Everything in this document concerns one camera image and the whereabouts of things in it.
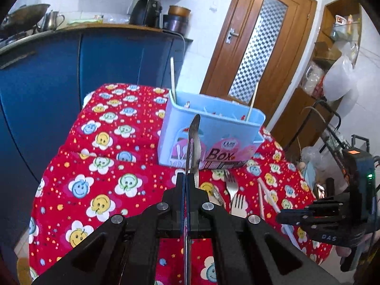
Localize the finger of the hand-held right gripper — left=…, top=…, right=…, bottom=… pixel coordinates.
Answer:
left=275, top=206, right=316, bottom=230

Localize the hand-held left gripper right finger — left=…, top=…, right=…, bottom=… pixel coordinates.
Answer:
left=187, top=181, right=339, bottom=285

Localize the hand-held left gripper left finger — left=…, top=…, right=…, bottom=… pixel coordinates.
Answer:
left=31, top=173, right=186, bottom=285

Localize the white chopstick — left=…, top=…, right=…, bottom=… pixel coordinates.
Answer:
left=257, top=177, right=301, bottom=250

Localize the wooden chopstick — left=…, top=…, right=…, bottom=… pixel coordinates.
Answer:
left=258, top=183, right=266, bottom=220
left=248, top=77, right=259, bottom=122

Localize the metal fork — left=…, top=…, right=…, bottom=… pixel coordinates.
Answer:
left=223, top=169, right=238, bottom=207
left=231, top=194, right=248, bottom=219

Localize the metal table knife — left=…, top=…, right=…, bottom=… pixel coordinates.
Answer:
left=185, top=114, right=202, bottom=285

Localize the light blue utensil box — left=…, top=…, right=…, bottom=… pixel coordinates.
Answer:
left=157, top=90, right=266, bottom=170

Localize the black metal cart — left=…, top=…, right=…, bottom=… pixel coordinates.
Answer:
left=285, top=99, right=371, bottom=161

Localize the red smiley flower tablecloth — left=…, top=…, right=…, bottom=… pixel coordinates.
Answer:
left=29, top=82, right=332, bottom=285

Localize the wooden shelf unit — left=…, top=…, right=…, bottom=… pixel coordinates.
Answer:
left=271, top=0, right=363, bottom=155

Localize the white plastic bag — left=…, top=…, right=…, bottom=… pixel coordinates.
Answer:
left=323, top=54, right=359, bottom=102

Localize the wooden door with glass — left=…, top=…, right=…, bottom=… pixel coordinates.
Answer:
left=200, top=0, right=318, bottom=119

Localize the cardboard box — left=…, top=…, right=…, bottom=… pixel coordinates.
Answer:
left=314, top=42, right=342, bottom=62

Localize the blue kitchen cabinet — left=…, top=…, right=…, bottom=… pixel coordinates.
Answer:
left=0, top=25, right=193, bottom=244

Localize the brown cooking pot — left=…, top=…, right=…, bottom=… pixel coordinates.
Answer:
left=163, top=5, right=191, bottom=33

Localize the black air fryer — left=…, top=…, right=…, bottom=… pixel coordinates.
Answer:
left=130, top=0, right=162, bottom=28

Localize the yellow green cloth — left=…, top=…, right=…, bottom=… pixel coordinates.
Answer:
left=67, top=18, right=103, bottom=25

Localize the metal pitcher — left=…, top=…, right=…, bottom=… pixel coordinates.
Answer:
left=44, top=11, right=65, bottom=31

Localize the dark metal wok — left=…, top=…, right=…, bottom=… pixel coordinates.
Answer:
left=0, top=4, right=51, bottom=36

